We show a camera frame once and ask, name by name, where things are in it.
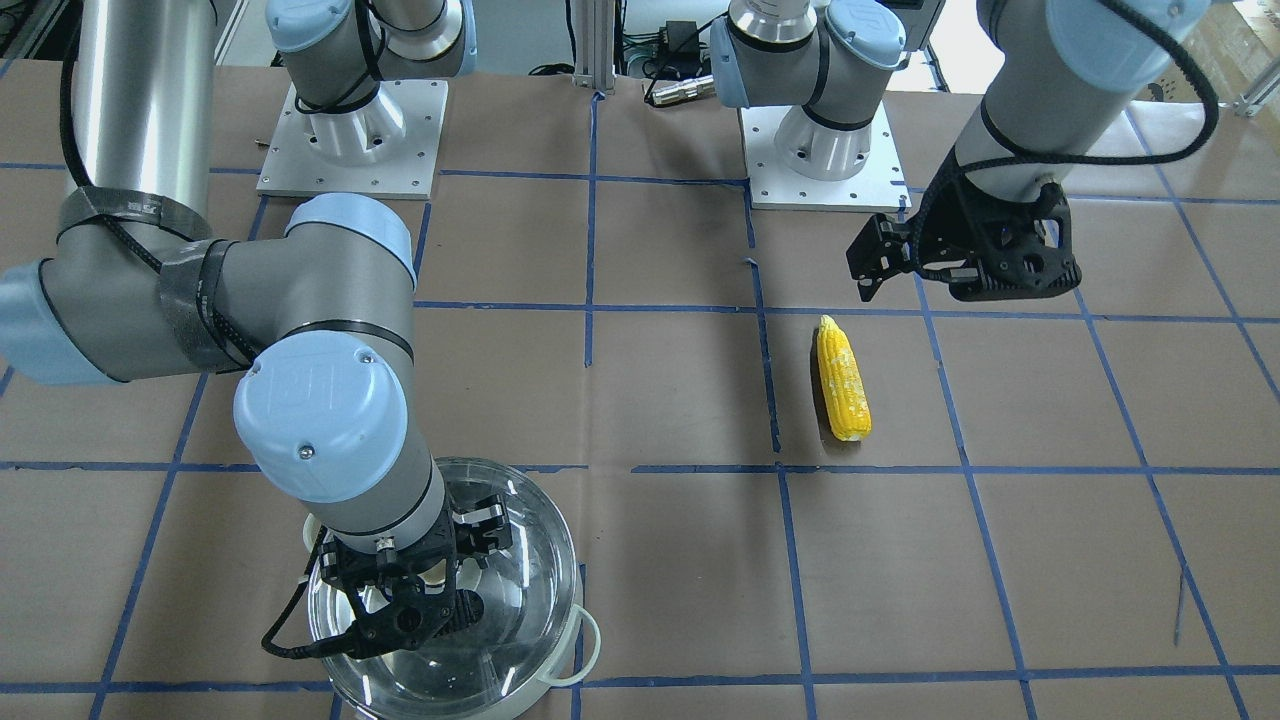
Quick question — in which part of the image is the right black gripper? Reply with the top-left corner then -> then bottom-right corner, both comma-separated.
317,495 -> 512,659

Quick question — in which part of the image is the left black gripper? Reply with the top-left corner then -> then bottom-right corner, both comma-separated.
846,179 -> 1082,304

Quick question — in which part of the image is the glass pot lid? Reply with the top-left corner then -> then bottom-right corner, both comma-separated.
306,456 -> 585,720

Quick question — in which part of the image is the yellow corn cob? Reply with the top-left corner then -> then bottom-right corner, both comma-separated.
815,315 -> 873,442

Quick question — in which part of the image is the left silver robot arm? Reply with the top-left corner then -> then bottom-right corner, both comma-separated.
708,1 -> 1221,302

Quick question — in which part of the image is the pale green cooking pot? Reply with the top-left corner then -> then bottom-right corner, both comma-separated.
300,456 -> 603,720

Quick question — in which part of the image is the black power adapter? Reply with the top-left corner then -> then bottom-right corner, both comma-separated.
659,20 -> 700,60

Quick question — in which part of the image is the cardboard box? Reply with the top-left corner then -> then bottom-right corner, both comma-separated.
1183,1 -> 1279,117

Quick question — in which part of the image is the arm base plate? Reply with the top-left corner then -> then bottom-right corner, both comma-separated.
257,79 -> 449,201
739,105 -> 911,213

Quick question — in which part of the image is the aluminium frame post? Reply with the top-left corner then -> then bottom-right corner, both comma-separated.
567,1 -> 621,96

